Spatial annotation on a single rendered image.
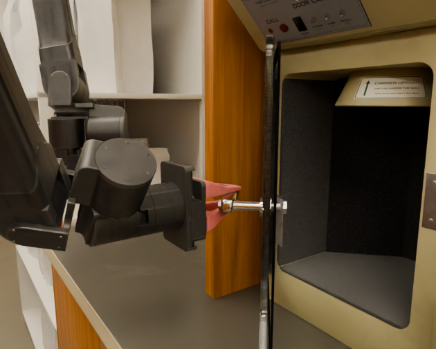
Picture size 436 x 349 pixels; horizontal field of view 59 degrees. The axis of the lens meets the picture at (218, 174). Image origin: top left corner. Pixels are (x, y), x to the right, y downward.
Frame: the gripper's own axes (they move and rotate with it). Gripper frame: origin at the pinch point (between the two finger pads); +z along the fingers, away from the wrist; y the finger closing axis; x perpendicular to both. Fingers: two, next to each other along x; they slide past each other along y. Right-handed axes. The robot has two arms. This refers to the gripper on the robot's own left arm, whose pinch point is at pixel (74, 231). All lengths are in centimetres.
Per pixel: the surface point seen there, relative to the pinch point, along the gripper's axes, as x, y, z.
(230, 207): -31.8, 10.1, -9.6
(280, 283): -18.1, 32.3, 11.8
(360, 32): -34, 30, -31
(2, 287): 240, 4, 109
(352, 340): -34.3, 32.2, 14.9
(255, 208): -33.6, 12.4, -9.5
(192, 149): 84, 75, -1
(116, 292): 4.9, 8.6, 16.1
